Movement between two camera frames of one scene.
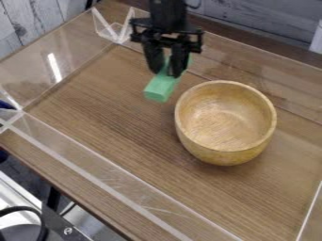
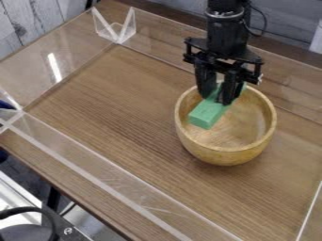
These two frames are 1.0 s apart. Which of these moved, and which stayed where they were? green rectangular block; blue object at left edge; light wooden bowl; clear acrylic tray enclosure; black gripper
Moved: green rectangular block; black gripper
Stayed: clear acrylic tray enclosure; blue object at left edge; light wooden bowl
